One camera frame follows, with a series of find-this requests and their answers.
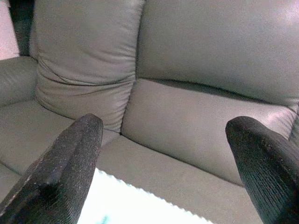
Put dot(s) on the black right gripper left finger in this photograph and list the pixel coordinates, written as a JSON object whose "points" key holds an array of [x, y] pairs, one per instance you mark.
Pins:
{"points": [[58, 177]]}

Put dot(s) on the mint dotted pillow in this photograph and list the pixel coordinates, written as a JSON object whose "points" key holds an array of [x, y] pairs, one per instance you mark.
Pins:
{"points": [[130, 205]]}

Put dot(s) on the white box appliance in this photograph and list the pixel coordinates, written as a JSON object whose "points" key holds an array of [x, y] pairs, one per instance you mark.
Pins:
{"points": [[7, 35]]}

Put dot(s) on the grey-green leather sofa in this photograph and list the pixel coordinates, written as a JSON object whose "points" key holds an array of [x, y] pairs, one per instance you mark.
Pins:
{"points": [[187, 116]]}

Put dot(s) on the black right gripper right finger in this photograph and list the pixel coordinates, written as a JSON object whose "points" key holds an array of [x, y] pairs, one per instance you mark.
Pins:
{"points": [[268, 175]]}

